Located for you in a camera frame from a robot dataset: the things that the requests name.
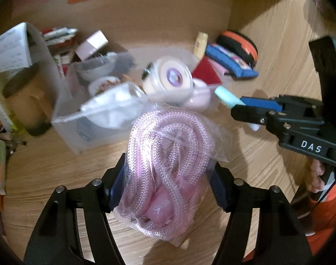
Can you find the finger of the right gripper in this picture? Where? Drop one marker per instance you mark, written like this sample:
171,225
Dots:
250,114
262,103

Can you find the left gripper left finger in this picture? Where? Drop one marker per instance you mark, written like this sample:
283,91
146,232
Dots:
55,237

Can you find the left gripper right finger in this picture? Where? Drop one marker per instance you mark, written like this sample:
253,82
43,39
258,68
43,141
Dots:
280,237

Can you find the mint green eraser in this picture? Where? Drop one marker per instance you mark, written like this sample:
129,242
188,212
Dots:
228,98

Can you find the red card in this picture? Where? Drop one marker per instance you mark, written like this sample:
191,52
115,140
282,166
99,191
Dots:
205,72

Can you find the white jar purple label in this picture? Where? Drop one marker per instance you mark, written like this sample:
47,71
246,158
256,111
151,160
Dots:
167,79

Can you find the white drawstring pouch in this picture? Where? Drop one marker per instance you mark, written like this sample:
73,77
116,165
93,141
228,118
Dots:
116,107

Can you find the white round tin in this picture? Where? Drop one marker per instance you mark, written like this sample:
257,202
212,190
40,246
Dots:
102,84

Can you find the orange sleeve forearm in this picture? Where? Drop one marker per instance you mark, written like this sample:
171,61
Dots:
318,221

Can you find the right hand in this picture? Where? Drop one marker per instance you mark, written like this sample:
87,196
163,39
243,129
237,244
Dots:
313,170

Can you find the pink flat item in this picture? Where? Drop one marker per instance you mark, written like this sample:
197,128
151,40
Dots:
219,69

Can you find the black orange zip case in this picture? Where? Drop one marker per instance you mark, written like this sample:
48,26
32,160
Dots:
240,45

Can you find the cream lotion tube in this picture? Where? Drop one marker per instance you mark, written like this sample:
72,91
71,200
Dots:
200,45

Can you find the clear plastic storage bin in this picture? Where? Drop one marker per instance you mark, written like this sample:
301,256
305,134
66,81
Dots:
79,132

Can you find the brown mug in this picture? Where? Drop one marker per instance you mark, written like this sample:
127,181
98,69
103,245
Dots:
30,99

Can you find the white ceramic bowl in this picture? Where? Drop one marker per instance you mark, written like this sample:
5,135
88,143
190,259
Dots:
92,69

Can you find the small white pink box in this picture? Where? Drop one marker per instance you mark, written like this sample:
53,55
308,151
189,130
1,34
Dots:
91,45

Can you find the white handwritten paper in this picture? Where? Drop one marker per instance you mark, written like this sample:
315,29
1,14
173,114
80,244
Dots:
22,47

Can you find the stack of books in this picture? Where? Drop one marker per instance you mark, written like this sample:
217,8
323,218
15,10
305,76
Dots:
61,43

